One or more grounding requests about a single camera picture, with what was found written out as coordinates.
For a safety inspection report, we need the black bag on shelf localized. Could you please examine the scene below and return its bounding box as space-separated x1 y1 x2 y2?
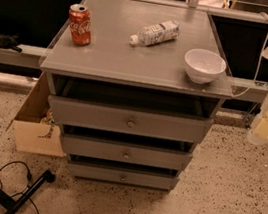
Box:
0 33 22 53

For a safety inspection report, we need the grey middle drawer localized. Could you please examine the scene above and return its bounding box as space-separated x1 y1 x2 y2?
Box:
61 134 192 170

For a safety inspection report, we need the white cable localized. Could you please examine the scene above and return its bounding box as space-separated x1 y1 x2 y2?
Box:
230 8 268 103

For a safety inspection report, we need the cardboard box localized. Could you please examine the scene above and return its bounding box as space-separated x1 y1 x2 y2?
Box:
12 73 65 157

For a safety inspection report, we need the grey drawer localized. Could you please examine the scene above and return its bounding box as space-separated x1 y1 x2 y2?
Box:
68 163 178 190
61 134 192 170
48 95 213 143

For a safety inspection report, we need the grey top drawer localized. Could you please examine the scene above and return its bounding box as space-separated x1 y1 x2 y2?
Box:
48 95 213 143

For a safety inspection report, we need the grey bottom drawer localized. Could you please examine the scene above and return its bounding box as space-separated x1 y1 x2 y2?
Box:
68 163 178 190

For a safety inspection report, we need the white bowl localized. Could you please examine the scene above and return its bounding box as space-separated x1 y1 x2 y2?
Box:
184 48 227 84

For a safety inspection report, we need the black floor cable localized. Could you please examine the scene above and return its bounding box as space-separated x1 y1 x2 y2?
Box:
0 150 53 214

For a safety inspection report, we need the grey drawer cabinet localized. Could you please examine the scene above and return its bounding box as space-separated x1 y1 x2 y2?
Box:
22 0 246 201

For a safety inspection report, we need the black stand base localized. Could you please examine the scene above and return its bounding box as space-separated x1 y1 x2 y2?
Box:
0 162 57 214

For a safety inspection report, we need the clear plastic water bottle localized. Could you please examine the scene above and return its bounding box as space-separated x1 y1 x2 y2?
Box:
129 20 180 46

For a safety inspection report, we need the red coca-cola can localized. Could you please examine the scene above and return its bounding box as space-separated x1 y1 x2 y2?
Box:
69 4 92 46

